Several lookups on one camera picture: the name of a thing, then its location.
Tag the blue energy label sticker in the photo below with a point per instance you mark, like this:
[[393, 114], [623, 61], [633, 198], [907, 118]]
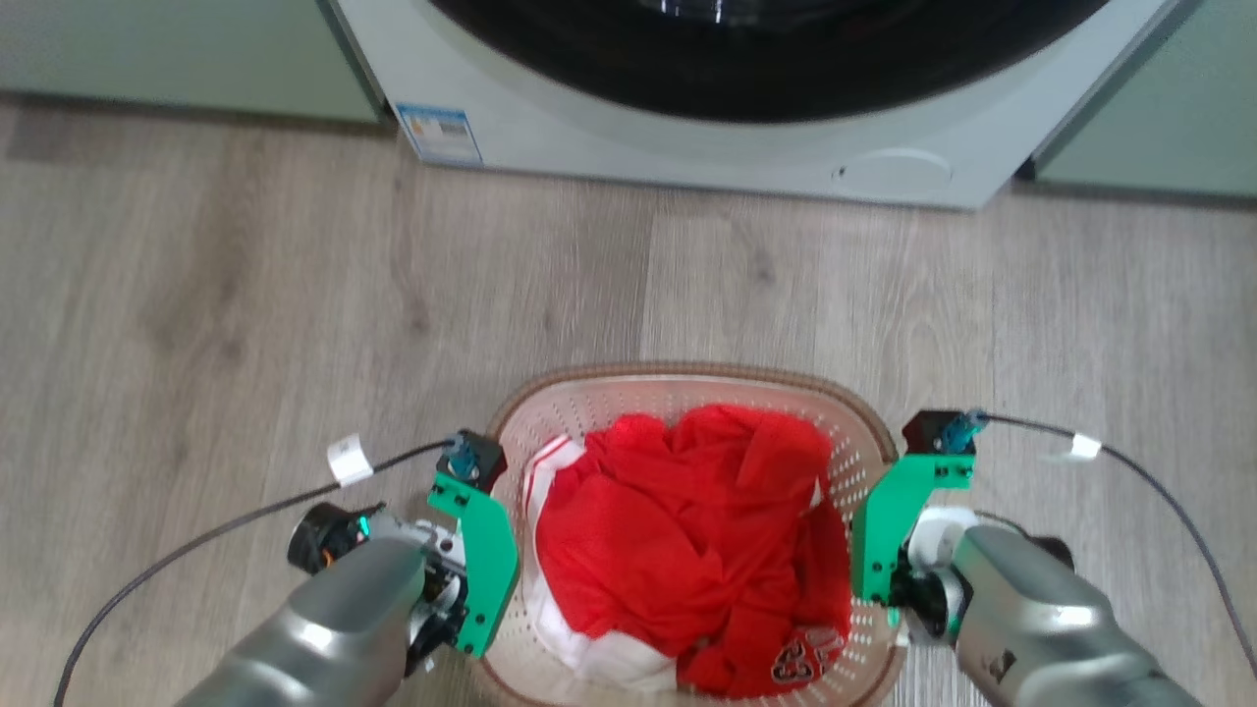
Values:
[[439, 133]]

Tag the round white filter cover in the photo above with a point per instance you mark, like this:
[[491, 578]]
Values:
[[896, 175]]

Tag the beige perforated plastic laundry basket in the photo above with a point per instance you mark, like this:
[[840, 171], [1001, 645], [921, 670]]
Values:
[[678, 391]]

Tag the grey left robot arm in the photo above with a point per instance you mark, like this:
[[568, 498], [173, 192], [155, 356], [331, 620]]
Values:
[[334, 628]]

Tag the white front-loading washing machine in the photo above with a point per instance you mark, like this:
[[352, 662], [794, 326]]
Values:
[[589, 128]]

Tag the white garment with red stripes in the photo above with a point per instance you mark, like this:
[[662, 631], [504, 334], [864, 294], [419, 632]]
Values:
[[550, 471]]

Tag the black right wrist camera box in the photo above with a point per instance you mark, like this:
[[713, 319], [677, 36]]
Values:
[[933, 429]]

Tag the red mesh jersey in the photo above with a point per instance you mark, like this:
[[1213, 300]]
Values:
[[687, 530]]

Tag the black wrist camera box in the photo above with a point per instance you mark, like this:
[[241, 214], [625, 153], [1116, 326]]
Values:
[[479, 456], [933, 429]]

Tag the black round washing machine door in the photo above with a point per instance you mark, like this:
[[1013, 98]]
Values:
[[766, 59]]

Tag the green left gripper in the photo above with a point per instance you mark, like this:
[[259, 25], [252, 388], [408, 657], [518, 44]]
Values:
[[491, 560]]

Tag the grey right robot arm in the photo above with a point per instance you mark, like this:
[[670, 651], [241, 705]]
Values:
[[1031, 619]]

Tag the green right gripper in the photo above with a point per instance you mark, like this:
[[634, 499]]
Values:
[[879, 530]]

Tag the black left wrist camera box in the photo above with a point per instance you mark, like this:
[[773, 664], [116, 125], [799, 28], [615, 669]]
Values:
[[479, 456]]

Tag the pale green cabinet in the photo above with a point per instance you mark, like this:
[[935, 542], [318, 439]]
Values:
[[1159, 108], [177, 54]]

